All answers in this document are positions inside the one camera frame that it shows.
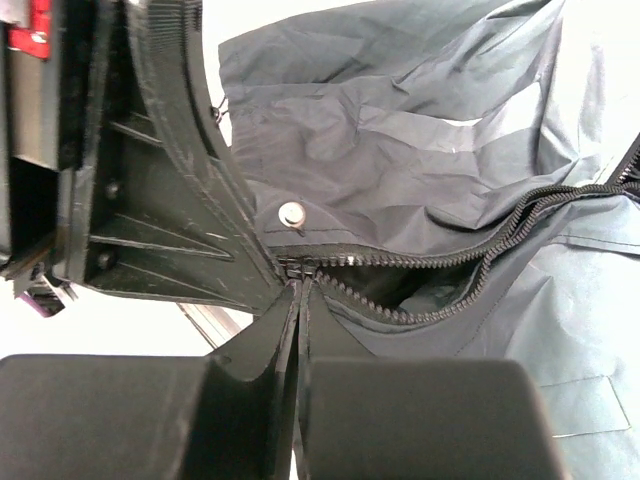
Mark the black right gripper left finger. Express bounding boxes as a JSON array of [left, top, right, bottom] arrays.
[[1, 282, 300, 479]]

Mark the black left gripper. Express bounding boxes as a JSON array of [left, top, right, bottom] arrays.
[[1, 1, 285, 315]]

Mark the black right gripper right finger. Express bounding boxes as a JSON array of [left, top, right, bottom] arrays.
[[298, 280, 568, 479]]

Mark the dark navy and grey jacket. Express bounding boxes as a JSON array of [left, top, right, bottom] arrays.
[[219, 1, 639, 479]]

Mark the aluminium right side rail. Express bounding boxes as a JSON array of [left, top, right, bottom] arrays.
[[177, 303, 254, 349]]

